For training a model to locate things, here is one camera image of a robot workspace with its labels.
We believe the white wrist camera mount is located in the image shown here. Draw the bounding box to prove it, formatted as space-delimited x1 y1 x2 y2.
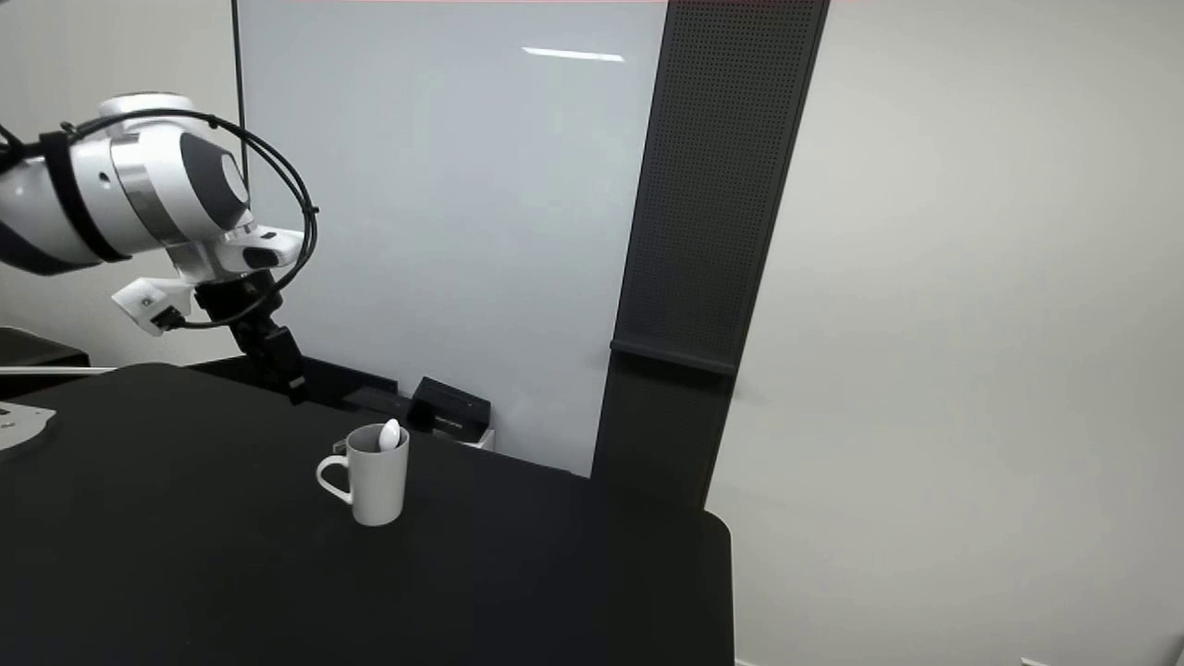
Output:
110 274 200 337

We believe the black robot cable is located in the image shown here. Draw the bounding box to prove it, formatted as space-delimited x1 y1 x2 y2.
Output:
0 109 323 335

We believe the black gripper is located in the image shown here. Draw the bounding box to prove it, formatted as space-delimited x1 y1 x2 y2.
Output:
191 272 316 399

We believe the dark grey partition panel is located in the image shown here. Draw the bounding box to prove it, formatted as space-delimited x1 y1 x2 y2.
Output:
589 0 831 517

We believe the silver metal mounting plate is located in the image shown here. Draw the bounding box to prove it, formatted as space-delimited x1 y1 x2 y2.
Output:
0 399 59 454

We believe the white ceramic cup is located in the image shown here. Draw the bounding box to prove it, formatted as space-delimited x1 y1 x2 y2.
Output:
311 420 414 531

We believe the dark side desk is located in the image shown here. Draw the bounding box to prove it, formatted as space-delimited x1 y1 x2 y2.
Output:
0 327 94 374

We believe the small black box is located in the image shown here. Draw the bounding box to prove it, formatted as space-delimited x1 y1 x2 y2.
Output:
403 374 494 441

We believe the white whiteboard panel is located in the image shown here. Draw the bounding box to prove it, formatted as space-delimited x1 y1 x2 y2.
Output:
229 0 670 483

